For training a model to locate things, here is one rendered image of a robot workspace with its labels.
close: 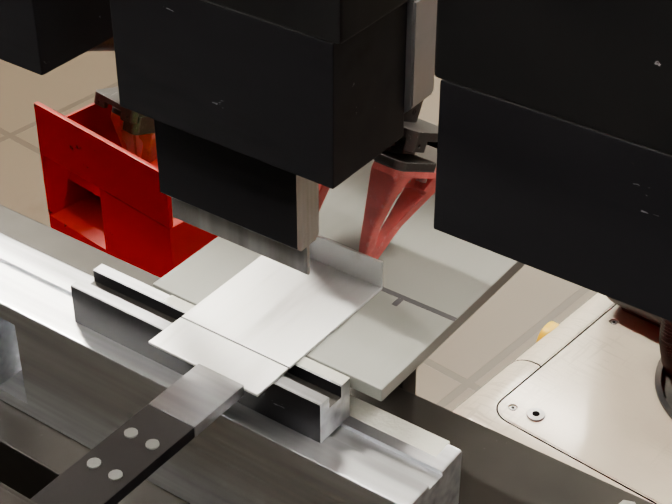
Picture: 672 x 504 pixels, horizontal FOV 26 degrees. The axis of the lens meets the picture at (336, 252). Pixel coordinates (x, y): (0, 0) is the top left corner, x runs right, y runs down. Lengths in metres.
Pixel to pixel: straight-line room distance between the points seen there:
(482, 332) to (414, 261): 1.56
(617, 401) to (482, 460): 0.99
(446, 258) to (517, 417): 0.98
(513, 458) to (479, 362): 1.46
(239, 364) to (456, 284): 0.16
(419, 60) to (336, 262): 0.24
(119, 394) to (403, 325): 0.19
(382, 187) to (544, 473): 0.23
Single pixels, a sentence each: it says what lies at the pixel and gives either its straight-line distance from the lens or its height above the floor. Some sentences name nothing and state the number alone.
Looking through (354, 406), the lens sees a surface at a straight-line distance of 0.89.
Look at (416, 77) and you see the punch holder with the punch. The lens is 0.74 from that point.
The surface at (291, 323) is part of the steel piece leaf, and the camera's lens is 0.91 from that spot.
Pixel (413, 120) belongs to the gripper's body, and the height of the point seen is 1.09.
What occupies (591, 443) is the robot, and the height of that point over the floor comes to 0.28.
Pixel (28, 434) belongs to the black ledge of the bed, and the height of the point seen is 0.88.
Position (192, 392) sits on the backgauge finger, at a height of 1.00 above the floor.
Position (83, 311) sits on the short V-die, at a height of 0.98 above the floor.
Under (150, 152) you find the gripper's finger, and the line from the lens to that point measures 1.52.
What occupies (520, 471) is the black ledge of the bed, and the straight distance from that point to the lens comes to 1.00.
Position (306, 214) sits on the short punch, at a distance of 0.79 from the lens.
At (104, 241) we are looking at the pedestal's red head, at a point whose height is 0.71.
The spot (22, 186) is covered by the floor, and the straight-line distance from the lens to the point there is 2.95.
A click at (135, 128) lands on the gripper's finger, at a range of 1.49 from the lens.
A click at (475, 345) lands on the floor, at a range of 2.49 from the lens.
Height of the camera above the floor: 1.56
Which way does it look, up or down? 35 degrees down
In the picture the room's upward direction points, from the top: straight up
